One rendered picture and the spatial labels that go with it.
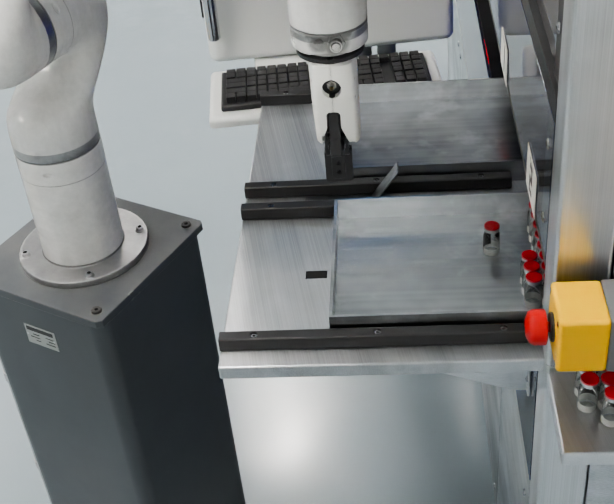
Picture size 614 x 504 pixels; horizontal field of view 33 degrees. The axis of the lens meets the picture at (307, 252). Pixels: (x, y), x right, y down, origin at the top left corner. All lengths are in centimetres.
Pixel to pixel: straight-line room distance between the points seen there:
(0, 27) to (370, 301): 57
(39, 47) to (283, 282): 44
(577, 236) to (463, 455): 126
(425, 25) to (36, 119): 99
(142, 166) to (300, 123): 169
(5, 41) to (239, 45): 91
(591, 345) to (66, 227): 74
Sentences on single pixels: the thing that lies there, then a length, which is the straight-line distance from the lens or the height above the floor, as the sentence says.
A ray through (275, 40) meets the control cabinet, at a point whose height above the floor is 84.
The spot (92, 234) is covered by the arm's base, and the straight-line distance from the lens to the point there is 151.
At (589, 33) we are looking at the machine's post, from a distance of 105.
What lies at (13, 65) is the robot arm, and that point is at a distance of 133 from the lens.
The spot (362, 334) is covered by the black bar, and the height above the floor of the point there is 90.
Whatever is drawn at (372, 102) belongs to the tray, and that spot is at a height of 88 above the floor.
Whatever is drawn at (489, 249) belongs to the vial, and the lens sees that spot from 144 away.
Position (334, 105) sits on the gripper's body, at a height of 121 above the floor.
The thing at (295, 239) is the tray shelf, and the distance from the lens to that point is 150.
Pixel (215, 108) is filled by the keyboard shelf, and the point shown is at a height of 80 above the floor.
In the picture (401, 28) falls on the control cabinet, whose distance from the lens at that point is 216.
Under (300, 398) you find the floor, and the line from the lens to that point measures 250.
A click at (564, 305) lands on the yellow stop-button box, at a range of 115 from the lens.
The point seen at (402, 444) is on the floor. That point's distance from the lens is 239.
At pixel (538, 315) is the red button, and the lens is 116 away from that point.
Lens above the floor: 177
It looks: 37 degrees down
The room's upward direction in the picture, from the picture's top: 6 degrees counter-clockwise
